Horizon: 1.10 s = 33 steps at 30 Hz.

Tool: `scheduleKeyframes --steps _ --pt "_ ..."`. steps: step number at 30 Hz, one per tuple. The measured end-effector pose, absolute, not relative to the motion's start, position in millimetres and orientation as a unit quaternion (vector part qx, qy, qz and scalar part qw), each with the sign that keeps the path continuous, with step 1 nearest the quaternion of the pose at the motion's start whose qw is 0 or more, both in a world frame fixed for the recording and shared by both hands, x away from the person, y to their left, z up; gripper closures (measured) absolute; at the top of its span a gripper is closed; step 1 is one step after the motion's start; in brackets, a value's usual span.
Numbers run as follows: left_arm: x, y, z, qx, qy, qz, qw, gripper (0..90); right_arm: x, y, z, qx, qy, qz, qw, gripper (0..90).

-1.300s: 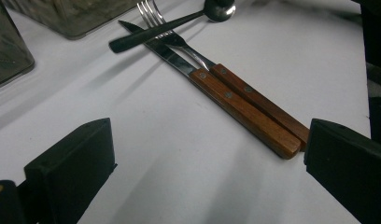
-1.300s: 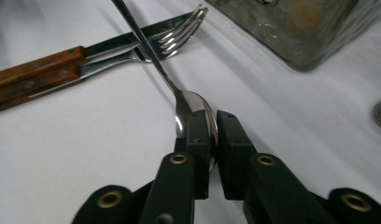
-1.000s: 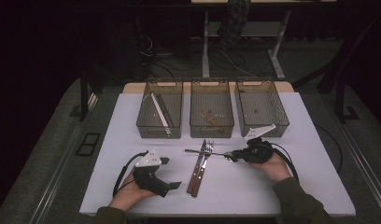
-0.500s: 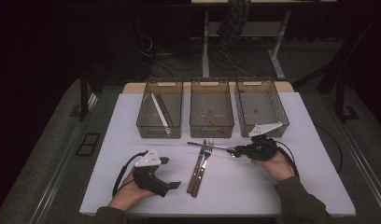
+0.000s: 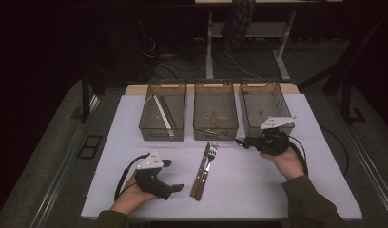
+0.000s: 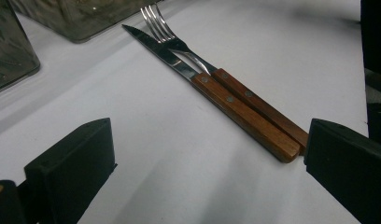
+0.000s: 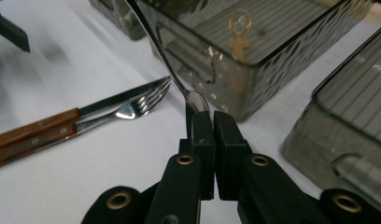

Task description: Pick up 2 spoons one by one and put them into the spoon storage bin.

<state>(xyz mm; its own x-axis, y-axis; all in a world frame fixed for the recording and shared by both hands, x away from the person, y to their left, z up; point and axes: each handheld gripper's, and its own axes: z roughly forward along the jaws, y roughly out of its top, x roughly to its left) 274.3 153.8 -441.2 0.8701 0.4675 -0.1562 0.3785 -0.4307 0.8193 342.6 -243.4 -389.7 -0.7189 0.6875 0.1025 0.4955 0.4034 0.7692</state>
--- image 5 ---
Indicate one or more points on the dark patterned cloth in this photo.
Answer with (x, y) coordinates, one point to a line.
(238, 22)

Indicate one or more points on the metal straw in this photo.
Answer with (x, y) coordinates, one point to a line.
(165, 111)

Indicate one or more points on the white-framed desk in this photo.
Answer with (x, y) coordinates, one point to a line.
(209, 47)

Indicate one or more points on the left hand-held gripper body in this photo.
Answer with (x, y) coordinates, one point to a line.
(151, 180)

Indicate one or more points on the white table cover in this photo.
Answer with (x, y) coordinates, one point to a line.
(239, 196)

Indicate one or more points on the person's left hand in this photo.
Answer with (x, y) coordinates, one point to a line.
(130, 198)

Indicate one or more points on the white straw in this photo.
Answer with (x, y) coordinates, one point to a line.
(162, 110)

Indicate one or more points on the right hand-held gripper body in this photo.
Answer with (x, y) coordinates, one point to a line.
(273, 142)

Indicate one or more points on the black metal stand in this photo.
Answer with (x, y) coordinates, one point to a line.
(346, 101)
(85, 95)

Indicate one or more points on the person's right hand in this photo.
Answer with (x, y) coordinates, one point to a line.
(288, 164)

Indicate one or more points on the black floor socket frame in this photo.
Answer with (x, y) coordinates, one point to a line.
(90, 147)

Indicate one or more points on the smoky translucent plastic bin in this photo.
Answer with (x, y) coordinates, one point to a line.
(261, 104)
(151, 134)
(216, 101)

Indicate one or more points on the metal floor rail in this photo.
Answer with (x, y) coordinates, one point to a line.
(59, 177)
(372, 164)

